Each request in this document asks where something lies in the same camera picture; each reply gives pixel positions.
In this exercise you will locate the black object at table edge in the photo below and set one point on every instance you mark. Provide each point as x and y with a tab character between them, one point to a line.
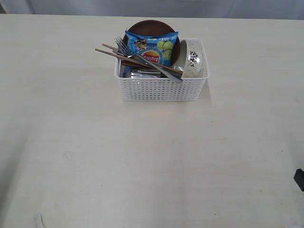
299	179

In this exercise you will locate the white perforated plastic basket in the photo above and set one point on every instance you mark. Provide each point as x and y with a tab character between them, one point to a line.
161	89

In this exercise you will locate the upper wooden chopstick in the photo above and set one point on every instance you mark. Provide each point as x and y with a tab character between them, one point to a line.
111	47

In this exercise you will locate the lower wooden chopstick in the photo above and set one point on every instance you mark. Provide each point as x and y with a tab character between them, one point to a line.
111	54

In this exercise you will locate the white floral ceramic bowl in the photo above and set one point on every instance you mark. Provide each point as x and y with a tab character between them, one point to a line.
191	58

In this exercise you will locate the silver table knife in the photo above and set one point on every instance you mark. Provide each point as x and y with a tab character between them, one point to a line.
137	59

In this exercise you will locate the brown round plate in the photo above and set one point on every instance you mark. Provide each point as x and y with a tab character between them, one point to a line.
154	28

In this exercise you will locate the wooden chopstick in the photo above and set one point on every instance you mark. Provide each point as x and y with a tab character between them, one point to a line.
111	54
111	47

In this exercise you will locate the silver metal fork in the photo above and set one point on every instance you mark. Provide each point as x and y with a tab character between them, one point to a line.
121	45

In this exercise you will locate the blue chips bag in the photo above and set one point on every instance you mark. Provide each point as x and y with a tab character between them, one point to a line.
157	49

